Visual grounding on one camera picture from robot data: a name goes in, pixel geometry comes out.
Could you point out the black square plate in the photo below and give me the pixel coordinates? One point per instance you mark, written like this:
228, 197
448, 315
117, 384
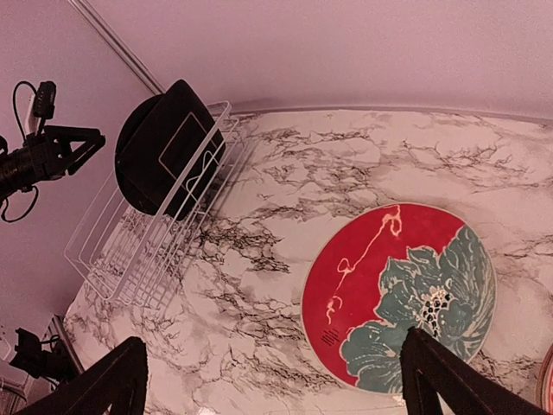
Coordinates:
157, 142

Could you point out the grey speckled plate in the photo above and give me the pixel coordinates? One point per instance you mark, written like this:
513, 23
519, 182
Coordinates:
391, 269

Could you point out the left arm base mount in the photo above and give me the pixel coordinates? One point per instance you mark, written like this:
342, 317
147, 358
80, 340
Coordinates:
49, 359

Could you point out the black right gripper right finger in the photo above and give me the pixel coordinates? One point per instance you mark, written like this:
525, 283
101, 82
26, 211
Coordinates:
431, 373

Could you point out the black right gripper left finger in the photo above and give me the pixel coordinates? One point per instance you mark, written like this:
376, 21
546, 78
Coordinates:
117, 384

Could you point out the white wire dish rack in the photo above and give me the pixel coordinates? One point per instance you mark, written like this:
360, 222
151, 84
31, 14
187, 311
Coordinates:
124, 254

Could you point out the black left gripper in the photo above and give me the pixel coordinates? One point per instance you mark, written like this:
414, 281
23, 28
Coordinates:
41, 159

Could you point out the left aluminium wall profile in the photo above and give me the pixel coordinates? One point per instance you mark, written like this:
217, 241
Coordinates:
117, 45

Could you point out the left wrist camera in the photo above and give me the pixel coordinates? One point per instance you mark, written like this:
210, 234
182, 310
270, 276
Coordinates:
41, 108

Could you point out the red patterned white bowl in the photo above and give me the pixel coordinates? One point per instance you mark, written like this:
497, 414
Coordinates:
544, 389

